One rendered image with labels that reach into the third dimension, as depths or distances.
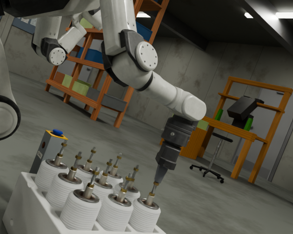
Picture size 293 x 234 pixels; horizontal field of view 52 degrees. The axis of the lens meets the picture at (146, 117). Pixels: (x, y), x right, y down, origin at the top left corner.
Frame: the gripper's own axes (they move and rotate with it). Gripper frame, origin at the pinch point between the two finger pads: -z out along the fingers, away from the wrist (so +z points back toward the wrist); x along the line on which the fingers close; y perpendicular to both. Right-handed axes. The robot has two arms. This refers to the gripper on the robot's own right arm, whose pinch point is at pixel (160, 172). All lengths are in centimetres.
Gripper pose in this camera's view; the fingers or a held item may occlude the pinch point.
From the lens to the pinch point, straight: 100.3
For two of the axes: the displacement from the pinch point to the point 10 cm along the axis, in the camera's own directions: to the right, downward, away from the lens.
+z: 3.7, -9.3, -0.3
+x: -0.6, -0.6, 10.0
